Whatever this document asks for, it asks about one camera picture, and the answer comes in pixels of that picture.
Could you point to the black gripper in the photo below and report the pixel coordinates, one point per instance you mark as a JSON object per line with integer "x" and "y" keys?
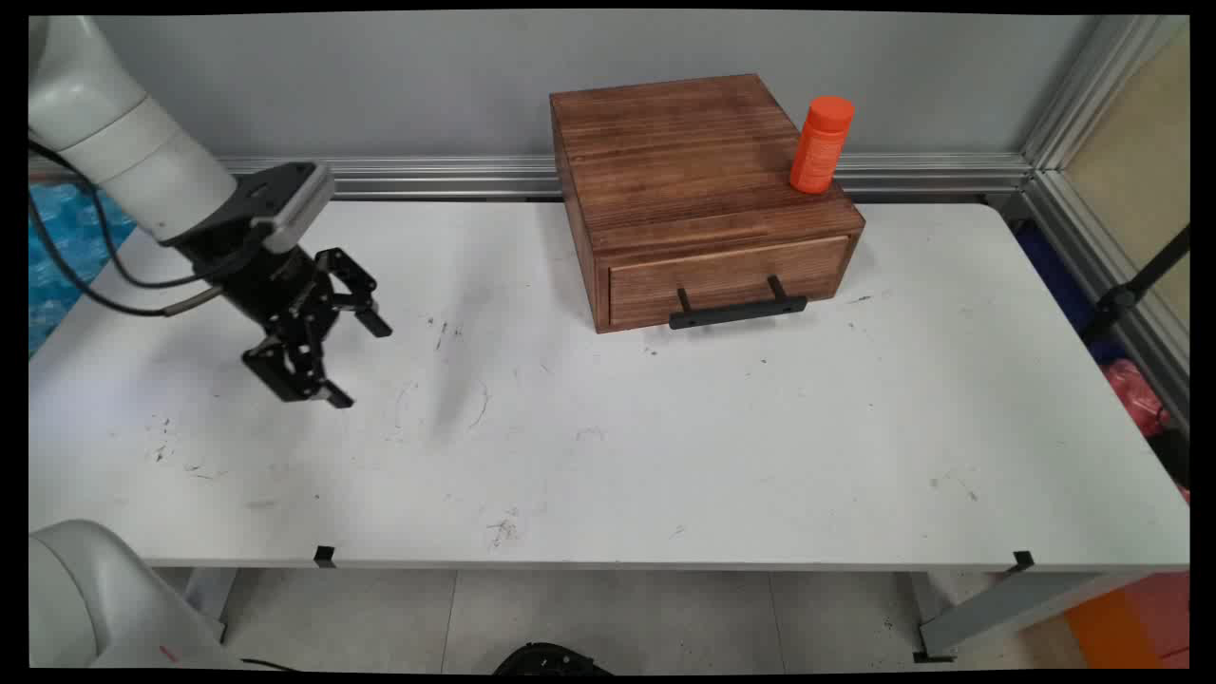
{"x": 256, "y": 285}

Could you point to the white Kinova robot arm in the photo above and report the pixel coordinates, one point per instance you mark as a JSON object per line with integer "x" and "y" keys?
{"x": 104, "y": 123}

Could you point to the small black tape piece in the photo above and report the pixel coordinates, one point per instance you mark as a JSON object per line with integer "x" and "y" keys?
{"x": 324, "y": 557}
{"x": 1022, "y": 561}

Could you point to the blue patterned sheet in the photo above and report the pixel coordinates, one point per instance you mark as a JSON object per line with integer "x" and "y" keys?
{"x": 62, "y": 275}

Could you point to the white table leg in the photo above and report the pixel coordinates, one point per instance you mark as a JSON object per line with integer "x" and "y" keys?
{"x": 211, "y": 598}

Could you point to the brown wooden drawer cabinet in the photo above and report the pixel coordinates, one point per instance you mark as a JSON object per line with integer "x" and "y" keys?
{"x": 665, "y": 161}

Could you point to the black round floor object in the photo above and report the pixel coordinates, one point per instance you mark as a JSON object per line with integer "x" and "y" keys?
{"x": 551, "y": 659}

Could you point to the orange plastic bottle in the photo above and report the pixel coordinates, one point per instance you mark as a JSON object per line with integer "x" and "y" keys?
{"x": 820, "y": 147}

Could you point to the dark blue box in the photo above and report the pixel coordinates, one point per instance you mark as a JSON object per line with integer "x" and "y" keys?
{"x": 1059, "y": 275}

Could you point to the grey metal table leg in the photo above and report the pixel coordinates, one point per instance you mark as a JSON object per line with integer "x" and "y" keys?
{"x": 1016, "y": 608}

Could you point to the black metal stand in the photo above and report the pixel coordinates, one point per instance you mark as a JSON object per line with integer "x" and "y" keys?
{"x": 1130, "y": 290}

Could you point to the red plastic bag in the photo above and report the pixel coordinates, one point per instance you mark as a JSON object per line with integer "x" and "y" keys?
{"x": 1135, "y": 399}

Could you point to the orange box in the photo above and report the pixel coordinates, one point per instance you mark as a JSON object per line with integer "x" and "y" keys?
{"x": 1130, "y": 622}

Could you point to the grey wrist camera on black plate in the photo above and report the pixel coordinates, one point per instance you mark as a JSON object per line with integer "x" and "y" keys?
{"x": 296, "y": 204}

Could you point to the horizontal aluminium frame rail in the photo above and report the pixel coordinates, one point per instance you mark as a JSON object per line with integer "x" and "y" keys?
{"x": 456, "y": 176}

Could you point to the sloping aluminium frame rail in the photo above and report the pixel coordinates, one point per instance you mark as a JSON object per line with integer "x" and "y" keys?
{"x": 1111, "y": 275}

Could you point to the upright aluminium frame post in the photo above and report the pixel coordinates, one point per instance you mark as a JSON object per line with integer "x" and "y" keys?
{"x": 1083, "y": 95}

